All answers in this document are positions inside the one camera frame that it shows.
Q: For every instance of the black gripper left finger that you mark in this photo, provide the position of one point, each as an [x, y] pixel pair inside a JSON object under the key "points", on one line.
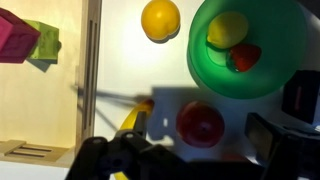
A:
{"points": [[140, 123]]}

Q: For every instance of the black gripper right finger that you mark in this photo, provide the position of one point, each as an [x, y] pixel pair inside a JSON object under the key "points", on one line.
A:
{"points": [[263, 135]]}

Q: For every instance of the yellow lemon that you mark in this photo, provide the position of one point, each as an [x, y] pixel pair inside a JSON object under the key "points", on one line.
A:
{"points": [[227, 29]]}

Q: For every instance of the red strawberry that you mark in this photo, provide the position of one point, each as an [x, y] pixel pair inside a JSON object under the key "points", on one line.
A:
{"points": [[245, 56]]}

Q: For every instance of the red apple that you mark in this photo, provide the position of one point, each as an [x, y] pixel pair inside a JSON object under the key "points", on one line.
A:
{"points": [[200, 125]]}

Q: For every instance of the light wooden tray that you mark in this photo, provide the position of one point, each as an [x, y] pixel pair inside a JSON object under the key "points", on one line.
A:
{"points": [[40, 106]]}

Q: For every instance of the yellow-orange round fruit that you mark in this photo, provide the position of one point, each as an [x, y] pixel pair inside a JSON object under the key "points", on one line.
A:
{"points": [[160, 19]]}

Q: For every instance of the green translucent bowl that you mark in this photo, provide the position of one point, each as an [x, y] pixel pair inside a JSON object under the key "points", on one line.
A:
{"points": [[280, 60]]}

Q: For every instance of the lime green cube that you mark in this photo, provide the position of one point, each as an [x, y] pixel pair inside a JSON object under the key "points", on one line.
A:
{"points": [[46, 45]]}

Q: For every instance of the yellow banana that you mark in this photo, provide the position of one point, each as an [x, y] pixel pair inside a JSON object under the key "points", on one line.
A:
{"points": [[138, 111]]}

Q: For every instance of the magenta cube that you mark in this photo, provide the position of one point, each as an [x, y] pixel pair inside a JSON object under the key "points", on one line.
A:
{"points": [[16, 40]]}

